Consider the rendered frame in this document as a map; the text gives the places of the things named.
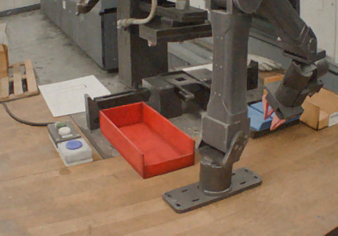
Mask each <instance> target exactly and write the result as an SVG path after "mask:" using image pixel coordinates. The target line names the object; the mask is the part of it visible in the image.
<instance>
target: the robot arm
mask: <svg viewBox="0 0 338 236"><path fill-rule="evenodd" d="M204 2H205V3H204V5H205V9H208V10H210V14H209V19H210V22H211V24H212V31H213V62H212V68H213V75H212V86H211V95H210V99H209V103H208V105H207V113H203V114H202V124H201V130H200V132H199V134H200V136H199V139H198V141H197V144H196V146H195V152H196V153H198V154H200V155H201V157H200V171H199V180H198V182H196V183H193V184H190V185H186V186H184V187H180V188H177V189H173V190H171V191H167V192H164V193H162V199H163V201H165V202H166V203H167V204H168V205H169V207H171V209H173V210H174V211H175V213H177V214H184V213H187V212H190V211H192V210H196V209H198V208H202V207H204V206H207V205H210V204H213V203H216V202H219V201H221V200H224V199H226V198H228V197H231V196H234V195H235V194H239V193H241V192H245V191H248V190H249V189H251V188H254V187H257V186H259V185H261V184H262V180H263V178H262V177H260V176H259V175H258V174H257V173H254V172H253V171H252V170H251V169H249V167H239V168H237V169H233V170H232V168H233V164H234V163H235V162H238V161H240V156H241V155H242V152H243V150H244V148H245V147H246V145H247V143H248V140H249V136H250V125H251V121H252V118H251V117H248V105H247V93H246V90H247V84H246V77H247V69H248V64H247V60H248V41H249V39H248V38H249V34H250V26H251V25H252V14H256V10H257V8H258V7H259V9H260V10H261V11H262V12H263V14H264V15H265V16H266V17H267V19H268V20H269V21H270V22H271V24H272V25H273V27H274V28H275V30H276V32H277V35H278V39H277V40H278V42H279V43H280V46H281V48H282V55H284V56H285V57H288V58H291V59H292V61H291V62H290V65H289V66H288V69H287V70H286V73H285V74H284V75H283V78H282V80H280V81H278V80H277V81H274V82H269V83H266V84H265V86H264V87H263V89H266V90H267V94H266V95H263V97H262V103H263V120H266V119H268V118H269V117H270V116H271V115H272V114H273V113H274V112H275V114H274V118H273V122H272V124H271V128H270V130H271V131H272V130H274V129H276V128H277V127H278V126H279V125H281V124H283V123H284V122H285V121H288V120H289V119H292V118H293V117H296V116H301V115H302V114H303V112H304V109H303V108H302V106H301V105H302V104H303V102H304V100H305V99H306V97H307V96H308V97H310V98H311V97H312V96H313V95H314V94H315V93H319V92H320V90H321V87H323V85H324V82H323V81H322V79H321V78H320V77H322V76H323V75H325V74H327V73H328V70H329V63H328V60H327V58H326V52H325V50H324V49H321V48H318V47H317V46H318V41H317V38H316V35H315V34H314V32H313V30H312V29H311V27H310V26H307V24H306V23H305V22H304V20H302V19H301V18H300V17H299V15H298V14H297V13H296V11H295V10H294V9H293V8H292V6H291V4H290V3H289V1H288V0H204ZM269 105H270V107H271V109H270V111H269ZM268 111H269V113H268Z"/></svg>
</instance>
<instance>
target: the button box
mask: <svg viewBox="0 0 338 236"><path fill-rule="evenodd" d="M1 104H3V105H4V106H5V109H6V110H7V112H8V113H9V114H10V116H11V117H12V118H14V119H16V120H17V121H18V122H21V123H24V124H27V125H34V126H48V132H49V137H50V140H51V141H52V143H53V145H54V146H55V148H56V150H57V152H59V151H58V146H57V144H58V143H59V142H67V141H69V140H74V139H77V138H80V137H81V135H80V133H79V131H78V130H77V129H76V128H75V126H74V125H73V124H72V122H70V120H67V121H63V122H56V123H47V122H45V123H35V122H30V121H25V120H22V119H19V118H18V117H16V116H15V115H14V114H12V113H11V112H10V110H9V109H8V107H7V105H6V104H5V102H2V103H1ZM58 123H66V124H67V126H66V127H69V128H70V130H71V131H70V132H69V133H67V134H61V133H59V129H57V128H56V125H57V124H58Z"/></svg>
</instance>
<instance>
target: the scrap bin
mask: <svg viewBox="0 0 338 236"><path fill-rule="evenodd" d="M99 114H100V130H101V133H102V134H103V135H104V136H105V137H106V139H107V140H108V142H109V143H110V144H111V145H112V146H113V147H114V148H115V149H116V150H117V151H118V152H119V154H121V155H122V156H123V157H124V159H125V160H126V162H127V163H128V164H129V165H130V166H131V167H132V168H133V169H134V170H135V171H136V172H137V173H138V174H139V175H140V176H141V177H142V178H143V179H147V178H149V177H154V176H157V175H162V174H164V173H168V172H171V171H175V170H177V169H182V168H185V167H189V166H192V165H194V163H195V140H194V139H193V138H192V137H190V136H189V135H187V134H186V133H184V132H183V131H181V130H180V129H179V128H178V127H177V126H175V125H174V124H172V123H171V122H169V120H167V119H166V118H164V117H163V116H161V114H160V113H158V112H157V111H155V110H154V109H153V108H151V107H149V106H148V105H147V104H146V103H145V102H144V101H142V102H135V103H133V104H129V105H123V106H119V107H113V108H109V109H104V110H100V111H99Z"/></svg>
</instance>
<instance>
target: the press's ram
mask: <svg viewBox="0 0 338 236"><path fill-rule="evenodd" d="M138 8H139V9H140V10H142V11H146V12H151V9H152V1H139V2H138ZM156 15H159V16H163V17H162V18H161V21H160V22H150V23H147V24H139V36H140V37H142V38H144V39H146V40H148V41H149V46H150V47H154V46H155V45H156V44H164V43H168V42H172V43H174V42H176V43H177V44H183V43H184V41H188V40H189V41H193V40H194V39H196V38H209V37H213V31H212V24H211V22H209V21H207V20H208V11H206V10H203V9H199V8H196V7H191V6H190V0H176V2H173V1H169V0H157V10H156Z"/></svg>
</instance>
